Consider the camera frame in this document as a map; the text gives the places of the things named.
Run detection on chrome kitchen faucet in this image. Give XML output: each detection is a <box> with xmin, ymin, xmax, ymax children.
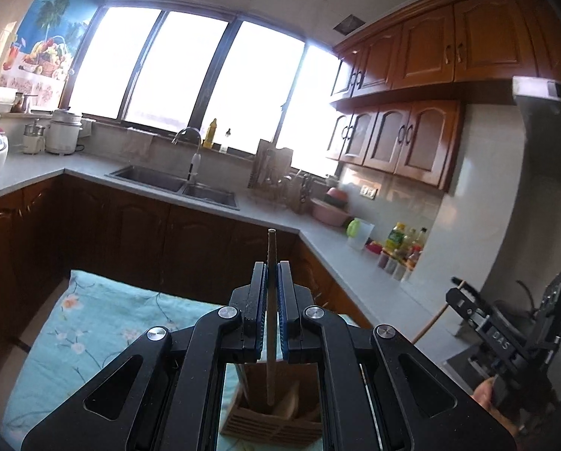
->
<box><xmin>171</xmin><ymin>127</ymin><xmax>203</xmax><ymax>184</ymax></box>

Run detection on white cup green lid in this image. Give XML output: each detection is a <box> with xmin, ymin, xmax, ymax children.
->
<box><xmin>346</xmin><ymin>218</ymin><xmax>374</xmax><ymax>250</ymax></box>

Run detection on grey kitchen countertop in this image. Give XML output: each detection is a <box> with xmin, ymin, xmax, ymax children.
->
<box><xmin>0</xmin><ymin>150</ymin><xmax>492</xmax><ymax>362</ymax></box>

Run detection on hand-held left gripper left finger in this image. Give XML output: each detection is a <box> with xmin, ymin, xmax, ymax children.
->
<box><xmin>22</xmin><ymin>260</ymin><xmax>268</xmax><ymax>451</ymax></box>

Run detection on wooden utensil holder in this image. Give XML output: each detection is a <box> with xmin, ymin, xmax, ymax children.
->
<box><xmin>219</xmin><ymin>362</ymin><xmax>323</xmax><ymax>445</ymax></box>

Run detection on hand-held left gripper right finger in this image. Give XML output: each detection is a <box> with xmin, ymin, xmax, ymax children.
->
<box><xmin>277</xmin><ymin>262</ymin><xmax>516</xmax><ymax>451</ymax></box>

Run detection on dish drying rack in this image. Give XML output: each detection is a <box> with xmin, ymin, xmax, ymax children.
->
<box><xmin>248</xmin><ymin>138</ymin><xmax>316</xmax><ymax>214</ymax></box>

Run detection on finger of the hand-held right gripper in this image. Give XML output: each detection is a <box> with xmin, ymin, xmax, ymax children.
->
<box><xmin>446</xmin><ymin>286</ymin><xmax>495</xmax><ymax>334</ymax></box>

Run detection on black wok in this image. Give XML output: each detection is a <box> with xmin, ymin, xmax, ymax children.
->
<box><xmin>489</xmin><ymin>281</ymin><xmax>544</xmax><ymax>334</ymax></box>

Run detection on person's right hand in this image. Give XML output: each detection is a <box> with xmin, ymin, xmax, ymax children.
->
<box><xmin>472</xmin><ymin>378</ymin><xmax>520</xmax><ymax>439</ymax></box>

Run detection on ceiling vent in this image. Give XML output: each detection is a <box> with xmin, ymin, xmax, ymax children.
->
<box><xmin>332</xmin><ymin>14</ymin><xmax>366</xmax><ymax>36</ymax></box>

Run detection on wooden base cabinets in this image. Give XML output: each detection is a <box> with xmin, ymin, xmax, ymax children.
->
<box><xmin>0</xmin><ymin>174</ymin><xmax>371</xmax><ymax>354</ymax></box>

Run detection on pink basin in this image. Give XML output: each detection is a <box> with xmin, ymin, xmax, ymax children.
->
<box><xmin>311</xmin><ymin>187</ymin><xmax>351</xmax><ymax>226</ymax></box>

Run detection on tropical fruit wall poster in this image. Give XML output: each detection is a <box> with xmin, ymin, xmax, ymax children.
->
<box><xmin>1</xmin><ymin>0</ymin><xmax>105</xmax><ymax>109</ymax></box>

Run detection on grey range hood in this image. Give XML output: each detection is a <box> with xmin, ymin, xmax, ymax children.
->
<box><xmin>513</xmin><ymin>75</ymin><xmax>561</xmax><ymax>294</ymax></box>

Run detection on wooden wall cabinet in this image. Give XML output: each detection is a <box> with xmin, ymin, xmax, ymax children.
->
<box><xmin>330</xmin><ymin>0</ymin><xmax>561</xmax><ymax>100</ymax></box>

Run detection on wooden chopstick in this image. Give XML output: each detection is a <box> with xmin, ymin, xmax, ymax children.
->
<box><xmin>411</xmin><ymin>279</ymin><xmax>464</xmax><ymax>345</ymax></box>
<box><xmin>265</xmin><ymin>229</ymin><xmax>277</xmax><ymax>407</ymax></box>

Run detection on large kitchen window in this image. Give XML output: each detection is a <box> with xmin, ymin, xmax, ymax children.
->
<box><xmin>67</xmin><ymin>5</ymin><xmax>351</xmax><ymax>174</ymax></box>

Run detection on paper towel roll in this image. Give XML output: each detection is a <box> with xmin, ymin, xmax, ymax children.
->
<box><xmin>0</xmin><ymin>87</ymin><xmax>20</xmax><ymax>114</ymax></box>

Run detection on dark sauce bottle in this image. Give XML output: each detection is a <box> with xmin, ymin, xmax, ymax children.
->
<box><xmin>406</xmin><ymin>228</ymin><xmax>428</xmax><ymax>271</ymax></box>

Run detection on white blender jug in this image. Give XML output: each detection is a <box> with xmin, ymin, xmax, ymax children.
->
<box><xmin>23</xmin><ymin>122</ymin><xmax>46</xmax><ymax>155</ymax></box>

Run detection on blue floral tablecloth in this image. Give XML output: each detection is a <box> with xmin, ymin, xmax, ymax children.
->
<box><xmin>1</xmin><ymin>270</ymin><xmax>356</xmax><ymax>451</ymax></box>

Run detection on white slow cooker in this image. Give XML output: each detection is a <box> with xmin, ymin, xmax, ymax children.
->
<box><xmin>45</xmin><ymin>109</ymin><xmax>83</xmax><ymax>155</ymax></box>

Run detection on steel double sink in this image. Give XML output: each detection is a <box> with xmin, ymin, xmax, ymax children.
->
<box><xmin>106</xmin><ymin>164</ymin><xmax>240</xmax><ymax>210</ymax></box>

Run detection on glass door wall cabinet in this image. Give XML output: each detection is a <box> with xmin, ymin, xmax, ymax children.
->
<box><xmin>325</xmin><ymin>98</ymin><xmax>464</xmax><ymax>192</ymax></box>

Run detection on white hanging dish towel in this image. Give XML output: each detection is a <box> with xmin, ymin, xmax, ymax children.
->
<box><xmin>121</xmin><ymin>127</ymin><xmax>158</xmax><ymax>156</ymax></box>

